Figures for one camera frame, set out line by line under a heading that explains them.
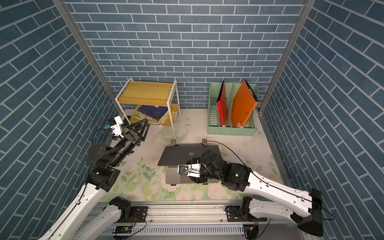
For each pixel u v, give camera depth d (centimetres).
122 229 72
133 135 53
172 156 74
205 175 56
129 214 69
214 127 109
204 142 87
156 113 96
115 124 56
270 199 46
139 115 95
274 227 74
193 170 54
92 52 89
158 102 79
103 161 48
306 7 71
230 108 104
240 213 66
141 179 85
